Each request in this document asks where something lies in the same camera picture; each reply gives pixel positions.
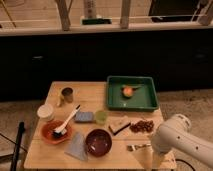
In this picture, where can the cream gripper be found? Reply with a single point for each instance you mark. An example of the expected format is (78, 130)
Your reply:
(157, 160)

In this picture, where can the silver metal fork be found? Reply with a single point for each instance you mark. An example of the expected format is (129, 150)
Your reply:
(136, 147)

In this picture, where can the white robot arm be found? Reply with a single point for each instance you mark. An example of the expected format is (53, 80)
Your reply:
(174, 133)

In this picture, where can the purple bowl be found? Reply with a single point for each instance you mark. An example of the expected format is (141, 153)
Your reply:
(98, 142)

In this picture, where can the orange bowl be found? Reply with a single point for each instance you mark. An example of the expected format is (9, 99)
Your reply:
(47, 132)

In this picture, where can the bunch of dark grapes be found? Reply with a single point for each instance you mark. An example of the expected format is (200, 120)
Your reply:
(142, 126)

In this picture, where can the brown and white block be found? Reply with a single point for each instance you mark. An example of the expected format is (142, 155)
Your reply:
(119, 125)

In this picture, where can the green plastic tray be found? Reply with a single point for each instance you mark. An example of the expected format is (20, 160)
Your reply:
(144, 95)

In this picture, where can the light green cup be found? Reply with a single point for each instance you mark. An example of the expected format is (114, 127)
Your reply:
(100, 117)

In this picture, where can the orange toy fruit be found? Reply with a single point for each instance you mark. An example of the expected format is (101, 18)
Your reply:
(128, 92)

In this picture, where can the grey blue cloth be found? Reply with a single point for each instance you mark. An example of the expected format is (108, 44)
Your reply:
(76, 147)

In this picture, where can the blue sponge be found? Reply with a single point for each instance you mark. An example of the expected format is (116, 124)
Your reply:
(84, 117)

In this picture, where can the white dish brush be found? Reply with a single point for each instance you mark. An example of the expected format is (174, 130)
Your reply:
(61, 130)

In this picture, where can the metal cup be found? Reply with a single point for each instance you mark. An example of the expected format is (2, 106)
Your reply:
(67, 94)

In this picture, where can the white lidded container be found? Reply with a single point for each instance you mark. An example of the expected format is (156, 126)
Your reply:
(45, 112)

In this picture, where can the black pole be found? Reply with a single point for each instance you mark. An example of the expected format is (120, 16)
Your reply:
(15, 155)

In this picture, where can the green base white stand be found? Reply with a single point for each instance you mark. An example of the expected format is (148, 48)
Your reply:
(90, 14)

